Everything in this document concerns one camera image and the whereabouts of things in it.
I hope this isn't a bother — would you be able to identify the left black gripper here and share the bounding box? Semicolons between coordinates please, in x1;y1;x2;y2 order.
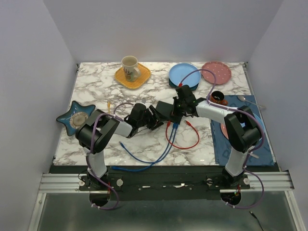
137;105;168;131

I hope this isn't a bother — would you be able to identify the black network switch box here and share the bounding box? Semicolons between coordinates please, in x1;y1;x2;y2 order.
155;101;182;124

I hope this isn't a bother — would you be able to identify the red ethernet cable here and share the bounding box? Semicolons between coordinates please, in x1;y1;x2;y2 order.
165;120;200;149

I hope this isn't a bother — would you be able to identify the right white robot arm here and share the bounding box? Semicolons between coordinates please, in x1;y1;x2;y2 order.
171;85;264;189

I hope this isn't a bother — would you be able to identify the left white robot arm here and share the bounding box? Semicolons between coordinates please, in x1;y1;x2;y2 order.
75;103;164;190

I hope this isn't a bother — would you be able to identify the dark teal plate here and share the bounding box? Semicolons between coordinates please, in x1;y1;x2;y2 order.
168;78;200;91

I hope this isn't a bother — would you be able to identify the brown orange cup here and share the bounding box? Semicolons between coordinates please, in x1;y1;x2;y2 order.
210;90;228;106

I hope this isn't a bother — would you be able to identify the pink plate under blue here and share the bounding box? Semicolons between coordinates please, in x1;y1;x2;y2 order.
220;124;229;139

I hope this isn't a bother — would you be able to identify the yellow woven coaster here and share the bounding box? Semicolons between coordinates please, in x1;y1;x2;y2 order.
114;63;151;90

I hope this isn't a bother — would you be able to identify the cream floral mug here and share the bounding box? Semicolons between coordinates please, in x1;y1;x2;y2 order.
121;56;141;82

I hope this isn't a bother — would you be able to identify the pink dotted plate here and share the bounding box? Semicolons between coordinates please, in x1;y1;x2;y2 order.
201;61;232;85

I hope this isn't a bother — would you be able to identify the metal spoon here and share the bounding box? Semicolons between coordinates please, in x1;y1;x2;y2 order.
237;95;266;109

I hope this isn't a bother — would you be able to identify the blue star-shaped dish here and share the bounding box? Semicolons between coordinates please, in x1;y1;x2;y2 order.
56;101;96;137

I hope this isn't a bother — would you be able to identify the light blue plate on mat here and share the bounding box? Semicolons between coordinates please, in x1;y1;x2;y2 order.
253;113;265;133

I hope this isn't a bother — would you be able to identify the blue cloth placemat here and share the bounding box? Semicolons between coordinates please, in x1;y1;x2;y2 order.
211;95;274;166

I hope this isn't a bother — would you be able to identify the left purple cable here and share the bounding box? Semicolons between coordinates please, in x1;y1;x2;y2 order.
86;103;135;210

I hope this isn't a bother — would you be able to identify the purple cable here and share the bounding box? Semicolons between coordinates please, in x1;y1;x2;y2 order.
178;69;267;209
86;103;135;210

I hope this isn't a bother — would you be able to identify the black mounting base plate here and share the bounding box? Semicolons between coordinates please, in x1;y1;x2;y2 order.
49;165;281;201

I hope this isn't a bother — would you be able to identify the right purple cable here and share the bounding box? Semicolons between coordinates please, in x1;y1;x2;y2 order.
178;69;267;209

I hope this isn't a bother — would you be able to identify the aluminium rail frame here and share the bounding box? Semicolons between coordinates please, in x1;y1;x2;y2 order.
26;63;301;231

